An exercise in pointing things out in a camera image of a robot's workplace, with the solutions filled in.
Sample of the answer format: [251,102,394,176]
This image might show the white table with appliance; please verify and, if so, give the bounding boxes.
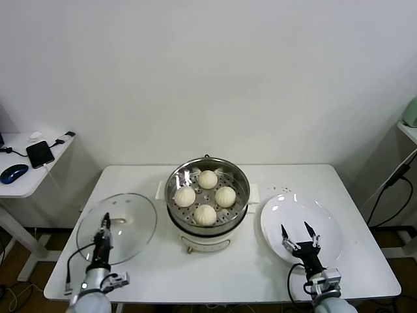
[379,119,417,259]

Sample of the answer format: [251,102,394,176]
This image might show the blue computer mouse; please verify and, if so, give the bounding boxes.
[0,164,29,185]

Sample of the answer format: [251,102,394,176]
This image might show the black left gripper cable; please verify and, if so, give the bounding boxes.
[65,249,95,296]

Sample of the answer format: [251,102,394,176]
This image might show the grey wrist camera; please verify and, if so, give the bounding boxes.
[317,267,343,290]
[99,270,131,290]

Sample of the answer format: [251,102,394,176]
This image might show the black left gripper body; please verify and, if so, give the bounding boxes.
[90,242,114,266]

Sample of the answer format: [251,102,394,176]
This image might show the black smartphone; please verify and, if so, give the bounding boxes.
[25,141,55,170]

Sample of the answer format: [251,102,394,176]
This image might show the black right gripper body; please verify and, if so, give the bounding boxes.
[291,241,328,275]

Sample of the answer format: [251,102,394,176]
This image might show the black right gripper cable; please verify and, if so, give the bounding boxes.
[286,263,313,307]

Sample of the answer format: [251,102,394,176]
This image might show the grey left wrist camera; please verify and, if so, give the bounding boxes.
[99,270,131,290]

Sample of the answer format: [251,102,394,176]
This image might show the white floor cable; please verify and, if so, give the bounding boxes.
[8,282,36,313]

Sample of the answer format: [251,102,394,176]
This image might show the black and silver adapter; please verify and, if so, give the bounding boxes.
[55,131,76,145]

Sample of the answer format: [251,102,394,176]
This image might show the black power cable with adapter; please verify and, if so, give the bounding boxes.
[366,164,414,228]

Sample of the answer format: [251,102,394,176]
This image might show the perforated steel steamer basket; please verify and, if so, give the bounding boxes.
[155,154,261,236]

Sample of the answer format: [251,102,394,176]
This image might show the white wall cable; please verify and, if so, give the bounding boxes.
[363,151,417,205]

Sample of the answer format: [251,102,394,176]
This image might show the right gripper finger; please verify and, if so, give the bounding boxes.
[304,221,322,250]
[280,224,300,254]

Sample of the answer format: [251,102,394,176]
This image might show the white round plate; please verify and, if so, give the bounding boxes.
[259,194,344,267]

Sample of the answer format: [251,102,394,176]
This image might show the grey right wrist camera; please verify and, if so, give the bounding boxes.
[317,267,343,290]

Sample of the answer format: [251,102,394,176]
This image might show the round glass pot lid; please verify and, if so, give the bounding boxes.
[76,192,158,265]

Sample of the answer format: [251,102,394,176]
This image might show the white steamed baozi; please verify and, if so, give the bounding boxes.
[197,169,218,190]
[173,186,197,208]
[214,186,237,208]
[194,204,218,226]

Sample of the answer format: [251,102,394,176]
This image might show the white phone charging cable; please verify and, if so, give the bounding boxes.
[42,164,65,200]

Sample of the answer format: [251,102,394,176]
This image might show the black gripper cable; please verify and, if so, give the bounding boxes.
[65,249,95,296]
[286,263,313,307]

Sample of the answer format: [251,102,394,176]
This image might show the mint green appliance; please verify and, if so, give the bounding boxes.
[401,97,417,128]

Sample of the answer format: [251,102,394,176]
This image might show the white electric cooker base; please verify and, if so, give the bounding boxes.
[167,205,257,255]

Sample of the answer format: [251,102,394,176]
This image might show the thin black desk cable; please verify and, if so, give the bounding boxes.
[0,140,63,158]

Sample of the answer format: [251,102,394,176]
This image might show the white side desk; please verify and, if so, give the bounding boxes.
[0,132,78,283]

